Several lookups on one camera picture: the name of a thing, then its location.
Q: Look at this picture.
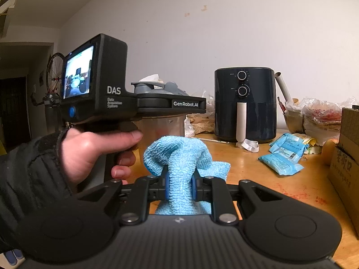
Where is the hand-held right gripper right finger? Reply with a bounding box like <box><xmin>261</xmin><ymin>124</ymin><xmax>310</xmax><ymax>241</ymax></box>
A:
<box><xmin>191</xmin><ymin>172</ymin><xmax>282</xmax><ymax>226</ymax></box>

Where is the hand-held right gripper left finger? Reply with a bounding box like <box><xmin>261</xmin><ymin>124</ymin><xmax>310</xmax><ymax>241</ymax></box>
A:
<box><xmin>79</xmin><ymin>172</ymin><xmax>170</xmax><ymax>226</ymax></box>

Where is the blue microfiber cloth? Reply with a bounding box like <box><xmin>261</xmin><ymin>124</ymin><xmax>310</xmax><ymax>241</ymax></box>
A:
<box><xmin>143</xmin><ymin>135</ymin><xmax>231</xmax><ymax>216</ymax></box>

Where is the shaker bottle with grey lid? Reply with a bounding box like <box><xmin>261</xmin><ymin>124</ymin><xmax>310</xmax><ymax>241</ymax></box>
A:
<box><xmin>131</xmin><ymin>81</ymin><xmax>189</xmax><ymax>163</ymax></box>

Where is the person's left forearm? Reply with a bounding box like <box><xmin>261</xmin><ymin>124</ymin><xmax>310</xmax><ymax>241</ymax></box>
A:
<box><xmin>0</xmin><ymin>130</ymin><xmax>73</xmax><ymax>261</ymax></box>

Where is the person's left hand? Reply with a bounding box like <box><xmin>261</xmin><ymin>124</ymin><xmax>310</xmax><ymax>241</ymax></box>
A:
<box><xmin>60</xmin><ymin>127</ymin><xmax>143</xmax><ymax>187</ymax></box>

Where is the white tissue pack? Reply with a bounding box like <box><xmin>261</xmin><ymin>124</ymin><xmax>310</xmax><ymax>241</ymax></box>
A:
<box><xmin>139</xmin><ymin>74</ymin><xmax>164</xmax><ymax>86</ymax></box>

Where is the small bag of white granules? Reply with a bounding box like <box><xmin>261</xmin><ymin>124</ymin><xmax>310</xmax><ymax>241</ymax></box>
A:
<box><xmin>184</xmin><ymin>116</ymin><xmax>195</xmax><ymax>138</ymax></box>

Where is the crumpled bag with brown paper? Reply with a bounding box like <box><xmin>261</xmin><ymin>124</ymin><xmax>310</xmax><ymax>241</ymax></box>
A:
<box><xmin>186</xmin><ymin>90</ymin><xmax>216</xmax><ymax>136</ymax></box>

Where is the blue plastic packet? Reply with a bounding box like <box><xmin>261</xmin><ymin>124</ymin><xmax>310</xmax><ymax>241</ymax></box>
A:
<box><xmin>270</xmin><ymin>139</ymin><xmax>306</xmax><ymax>163</ymax></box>
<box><xmin>282</xmin><ymin>133</ymin><xmax>309</xmax><ymax>146</ymax></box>
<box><xmin>258</xmin><ymin>154</ymin><xmax>304</xmax><ymax>176</ymax></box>

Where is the dark blue air fryer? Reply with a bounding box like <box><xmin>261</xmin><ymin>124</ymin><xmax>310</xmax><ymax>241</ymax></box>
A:
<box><xmin>215</xmin><ymin>67</ymin><xmax>278</xmax><ymax>144</ymax></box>

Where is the dark entrance door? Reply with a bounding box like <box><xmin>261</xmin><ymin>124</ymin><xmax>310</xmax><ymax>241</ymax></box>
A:
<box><xmin>0</xmin><ymin>76</ymin><xmax>31</xmax><ymax>143</ymax></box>

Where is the yellow snack packet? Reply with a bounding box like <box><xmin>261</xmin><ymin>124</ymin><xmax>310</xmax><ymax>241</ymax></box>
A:
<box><xmin>297</xmin><ymin>134</ymin><xmax>322</xmax><ymax>154</ymax></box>

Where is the white cardboard tube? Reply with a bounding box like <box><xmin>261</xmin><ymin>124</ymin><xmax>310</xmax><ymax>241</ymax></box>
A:
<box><xmin>274</xmin><ymin>72</ymin><xmax>293</xmax><ymax>104</ymax></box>

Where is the orange citrus fruit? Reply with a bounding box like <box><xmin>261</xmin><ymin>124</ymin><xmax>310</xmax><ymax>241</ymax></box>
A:
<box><xmin>321</xmin><ymin>138</ymin><xmax>341</xmax><ymax>165</ymax></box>

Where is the clear plastic food bag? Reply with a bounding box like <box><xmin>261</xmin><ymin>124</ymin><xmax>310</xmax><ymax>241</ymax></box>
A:
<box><xmin>297</xmin><ymin>97</ymin><xmax>358</xmax><ymax>146</ymax></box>

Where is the large taped cardboard box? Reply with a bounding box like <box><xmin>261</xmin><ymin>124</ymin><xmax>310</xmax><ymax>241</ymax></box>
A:
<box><xmin>328</xmin><ymin>106</ymin><xmax>359</xmax><ymax>240</ymax></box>

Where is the white strap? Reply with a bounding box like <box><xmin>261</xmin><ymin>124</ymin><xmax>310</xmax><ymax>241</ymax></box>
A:
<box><xmin>236</xmin><ymin>139</ymin><xmax>260</xmax><ymax>154</ymax></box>

